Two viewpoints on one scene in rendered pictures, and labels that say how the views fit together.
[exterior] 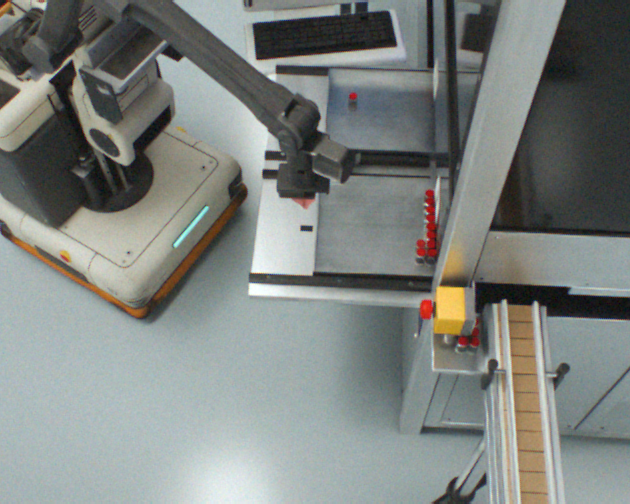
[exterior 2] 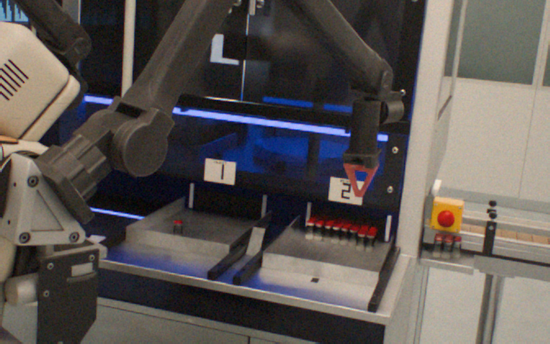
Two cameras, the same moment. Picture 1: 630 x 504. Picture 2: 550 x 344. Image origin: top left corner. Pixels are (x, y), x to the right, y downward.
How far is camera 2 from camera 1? 192 cm
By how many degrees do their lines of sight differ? 75
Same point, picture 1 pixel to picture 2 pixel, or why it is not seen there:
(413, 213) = (316, 243)
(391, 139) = (228, 235)
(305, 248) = (339, 284)
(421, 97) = (188, 219)
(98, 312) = not seen: outside the picture
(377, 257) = (359, 262)
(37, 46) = (162, 114)
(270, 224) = (303, 292)
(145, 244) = not seen: outside the picture
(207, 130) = not seen: outside the picture
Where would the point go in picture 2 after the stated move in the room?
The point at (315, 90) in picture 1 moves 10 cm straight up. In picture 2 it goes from (137, 247) to (139, 205)
